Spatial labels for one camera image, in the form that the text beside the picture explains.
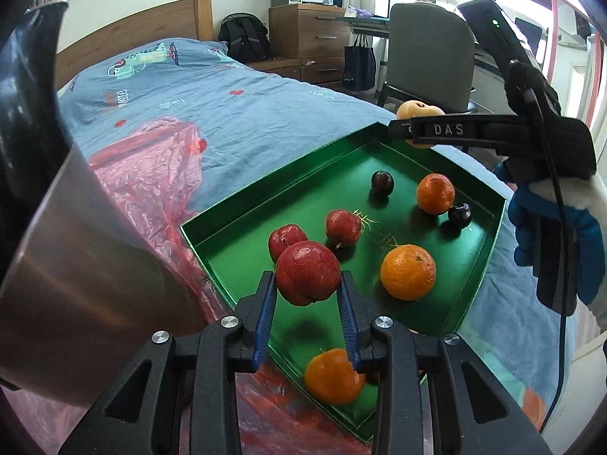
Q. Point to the wooden headboard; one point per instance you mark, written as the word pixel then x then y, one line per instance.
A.
pixel 142 23

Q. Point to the black backpack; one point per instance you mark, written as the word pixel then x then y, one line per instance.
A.
pixel 244 38

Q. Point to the pink plastic sheet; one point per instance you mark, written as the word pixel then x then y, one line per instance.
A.
pixel 156 161

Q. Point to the dark purple plum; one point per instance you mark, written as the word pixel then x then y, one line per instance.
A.
pixel 460 214
pixel 381 182

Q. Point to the person's right forearm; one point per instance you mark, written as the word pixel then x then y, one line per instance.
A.
pixel 526 218

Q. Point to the large orange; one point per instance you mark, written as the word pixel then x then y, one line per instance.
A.
pixel 408 272

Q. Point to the wooden drawer cabinet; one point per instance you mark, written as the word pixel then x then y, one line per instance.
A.
pixel 308 28

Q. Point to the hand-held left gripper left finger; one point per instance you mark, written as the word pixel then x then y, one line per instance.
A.
pixel 265 322

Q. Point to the grey chair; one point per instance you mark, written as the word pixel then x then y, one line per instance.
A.
pixel 427 57

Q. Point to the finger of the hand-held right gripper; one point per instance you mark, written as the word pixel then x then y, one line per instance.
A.
pixel 483 130

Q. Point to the person's right hand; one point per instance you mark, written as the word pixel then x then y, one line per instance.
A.
pixel 536 97

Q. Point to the yellow apple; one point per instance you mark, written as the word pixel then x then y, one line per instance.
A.
pixel 417 110

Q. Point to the low wooden cabinet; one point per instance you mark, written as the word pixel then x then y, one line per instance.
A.
pixel 275 66

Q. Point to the dark tote bag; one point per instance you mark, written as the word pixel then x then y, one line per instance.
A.
pixel 359 66

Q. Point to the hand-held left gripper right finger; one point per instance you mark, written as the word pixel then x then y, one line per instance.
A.
pixel 348 322

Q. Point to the black and steel electric kettle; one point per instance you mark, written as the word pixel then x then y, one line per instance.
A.
pixel 85 246

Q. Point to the red apple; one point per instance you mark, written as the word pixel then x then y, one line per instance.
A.
pixel 342 227
pixel 284 237
pixel 308 272

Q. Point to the green cardboard tray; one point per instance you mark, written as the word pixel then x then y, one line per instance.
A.
pixel 237 246

